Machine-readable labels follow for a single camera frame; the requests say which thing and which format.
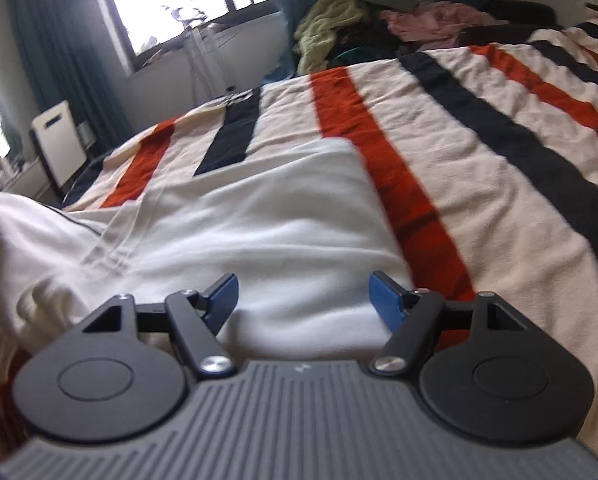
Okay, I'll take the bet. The striped blanket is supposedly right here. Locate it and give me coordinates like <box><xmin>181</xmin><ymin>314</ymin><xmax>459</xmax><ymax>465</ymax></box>
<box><xmin>0</xmin><ymin>12</ymin><xmax>598</xmax><ymax>461</ymax></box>

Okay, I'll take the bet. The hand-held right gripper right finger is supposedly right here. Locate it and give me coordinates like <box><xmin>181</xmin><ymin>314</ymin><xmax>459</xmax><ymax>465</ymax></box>
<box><xmin>369</xmin><ymin>270</ymin><xmax>528</xmax><ymax>375</ymax></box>

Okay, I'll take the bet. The white shirt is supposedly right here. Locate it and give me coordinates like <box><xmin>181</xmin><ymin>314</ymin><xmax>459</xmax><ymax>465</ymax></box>
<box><xmin>0</xmin><ymin>137</ymin><xmax>417</xmax><ymax>362</ymax></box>

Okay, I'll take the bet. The dark clothes pile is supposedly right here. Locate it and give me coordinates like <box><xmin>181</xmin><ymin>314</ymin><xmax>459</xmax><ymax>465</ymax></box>
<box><xmin>328</xmin><ymin>19</ymin><xmax>426</xmax><ymax>69</ymax></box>

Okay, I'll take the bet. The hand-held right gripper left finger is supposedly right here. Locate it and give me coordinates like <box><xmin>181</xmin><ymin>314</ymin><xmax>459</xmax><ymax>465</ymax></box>
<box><xmin>81</xmin><ymin>273</ymin><xmax>241</xmax><ymax>380</ymax></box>

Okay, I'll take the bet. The yellow knitted cloth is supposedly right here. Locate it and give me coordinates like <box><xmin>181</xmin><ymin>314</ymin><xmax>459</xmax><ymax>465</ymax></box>
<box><xmin>293</xmin><ymin>0</ymin><xmax>373</xmax><ymax>77</ymax></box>

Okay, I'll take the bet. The black chair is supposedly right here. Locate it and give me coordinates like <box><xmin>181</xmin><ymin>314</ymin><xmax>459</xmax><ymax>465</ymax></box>
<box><xmin>459</xmin><ymin>0</ymin><xmax>565</xmax><ymax>46</ymax></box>

